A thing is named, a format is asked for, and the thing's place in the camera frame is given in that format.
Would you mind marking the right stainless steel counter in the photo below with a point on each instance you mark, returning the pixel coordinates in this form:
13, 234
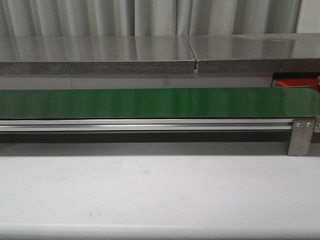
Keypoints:
257, 53

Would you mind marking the steel conveyor support bracket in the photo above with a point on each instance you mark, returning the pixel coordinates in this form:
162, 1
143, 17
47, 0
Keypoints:
301, 136

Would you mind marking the left stainless steel counter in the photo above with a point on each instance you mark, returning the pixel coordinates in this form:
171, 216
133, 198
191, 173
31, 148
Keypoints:
95, 55

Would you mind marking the stainless steel counter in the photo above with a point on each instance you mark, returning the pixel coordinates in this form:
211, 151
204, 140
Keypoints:
257, 53
95, 55

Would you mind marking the green conveyor belt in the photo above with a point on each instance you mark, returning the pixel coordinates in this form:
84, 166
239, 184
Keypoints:
224, 102

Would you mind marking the red plastic tray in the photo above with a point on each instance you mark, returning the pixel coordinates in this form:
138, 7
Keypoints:
299, 82

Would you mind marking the grey pleated curtain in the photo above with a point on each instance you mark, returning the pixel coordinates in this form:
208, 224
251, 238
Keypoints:
19, 18

